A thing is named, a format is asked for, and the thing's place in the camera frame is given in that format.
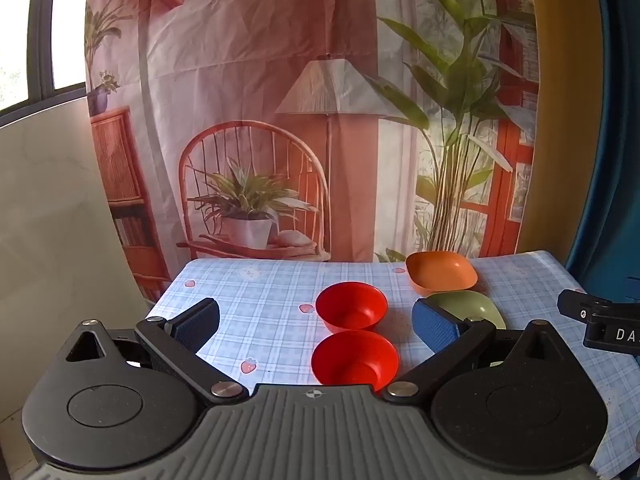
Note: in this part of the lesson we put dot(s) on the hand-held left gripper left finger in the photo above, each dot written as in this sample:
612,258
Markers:
197,326

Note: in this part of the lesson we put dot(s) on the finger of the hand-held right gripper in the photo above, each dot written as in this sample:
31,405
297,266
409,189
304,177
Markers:
577,304

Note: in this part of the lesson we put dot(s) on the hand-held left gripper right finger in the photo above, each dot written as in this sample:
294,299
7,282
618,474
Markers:
434,329

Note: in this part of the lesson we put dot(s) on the green square plate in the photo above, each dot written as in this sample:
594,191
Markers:
472,305

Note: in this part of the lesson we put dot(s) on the orange square plate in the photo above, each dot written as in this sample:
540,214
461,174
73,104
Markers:
440,271

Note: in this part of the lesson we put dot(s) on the red plastic bowl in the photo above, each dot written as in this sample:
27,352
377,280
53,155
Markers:
352,305
352,360

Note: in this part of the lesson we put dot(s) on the blue checked tablecloth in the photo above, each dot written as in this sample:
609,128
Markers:
270,285

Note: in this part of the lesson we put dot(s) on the blue curtain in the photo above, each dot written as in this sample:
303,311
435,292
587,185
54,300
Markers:
612,135

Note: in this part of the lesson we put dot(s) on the printed room backdrop cloth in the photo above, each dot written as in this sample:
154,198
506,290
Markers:
240,85

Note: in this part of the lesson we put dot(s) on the dark window frame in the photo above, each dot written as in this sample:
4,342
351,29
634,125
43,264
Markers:
42,35

